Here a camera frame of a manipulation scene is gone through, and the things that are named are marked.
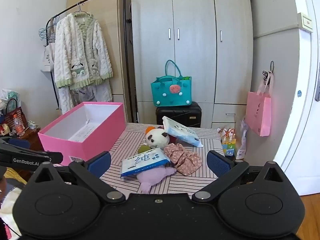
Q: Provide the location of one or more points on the wall switch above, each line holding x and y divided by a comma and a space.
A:
306, 22

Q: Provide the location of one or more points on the floral pink scrunchie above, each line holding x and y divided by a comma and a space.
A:
185, 158

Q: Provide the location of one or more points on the blue wet wipes pack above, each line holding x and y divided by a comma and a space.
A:
182, 132
142, 162

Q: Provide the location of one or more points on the plastic bag of green packs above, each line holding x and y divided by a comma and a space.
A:
11, 95

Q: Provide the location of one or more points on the white fluffy pajama jacket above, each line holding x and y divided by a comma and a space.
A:
75, 50

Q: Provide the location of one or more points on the striped tablecloth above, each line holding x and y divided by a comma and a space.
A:
130, 137

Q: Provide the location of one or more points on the small snack packets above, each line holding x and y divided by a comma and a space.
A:
31, 125

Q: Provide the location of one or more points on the pink cardboard box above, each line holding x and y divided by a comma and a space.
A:
100, 132

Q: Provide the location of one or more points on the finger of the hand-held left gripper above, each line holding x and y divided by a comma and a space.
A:
20, 143
25, 158

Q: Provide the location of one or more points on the wooden nightstand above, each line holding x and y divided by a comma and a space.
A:
32, 140

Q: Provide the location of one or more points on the grey wardrobe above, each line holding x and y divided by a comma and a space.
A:
195, 17

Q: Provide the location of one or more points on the plastic drink bottle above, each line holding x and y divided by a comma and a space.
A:
18, 127

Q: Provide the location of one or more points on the white panda plush toy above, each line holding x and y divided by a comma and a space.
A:
157, 137

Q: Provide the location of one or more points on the white tote bag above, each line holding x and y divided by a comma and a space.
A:
47, 57

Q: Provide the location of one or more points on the printed paper sheet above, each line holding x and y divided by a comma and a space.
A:
80, 133

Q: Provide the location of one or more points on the pink shopping bag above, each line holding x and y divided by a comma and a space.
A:
257, 112

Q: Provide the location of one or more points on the beige wooden wardrobe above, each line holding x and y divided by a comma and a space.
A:
105, 30

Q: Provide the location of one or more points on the black clothes rack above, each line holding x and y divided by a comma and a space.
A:
124, 2

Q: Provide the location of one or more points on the black suitcase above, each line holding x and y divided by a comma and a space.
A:
180, 112

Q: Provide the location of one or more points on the clear plastic bag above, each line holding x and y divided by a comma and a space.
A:
242, 142

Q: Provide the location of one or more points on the orange ball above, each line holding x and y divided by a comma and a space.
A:
149, 129

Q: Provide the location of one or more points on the teal felt handbag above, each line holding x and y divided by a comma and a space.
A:
170, 92

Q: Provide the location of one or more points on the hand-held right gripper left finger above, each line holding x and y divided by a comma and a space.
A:
100, 162

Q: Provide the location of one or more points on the green ball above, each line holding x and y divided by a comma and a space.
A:
142, 149

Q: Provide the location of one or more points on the colourful gift box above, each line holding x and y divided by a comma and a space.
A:
228, 145

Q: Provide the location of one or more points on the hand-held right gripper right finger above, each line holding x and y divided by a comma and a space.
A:
217, 163

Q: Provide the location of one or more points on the purple plush toy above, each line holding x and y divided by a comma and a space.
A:
155, 176

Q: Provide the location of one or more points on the white door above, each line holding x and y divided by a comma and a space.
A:
300, 105

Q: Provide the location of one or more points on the white fluffy pajama pants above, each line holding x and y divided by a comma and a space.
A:
100, 95

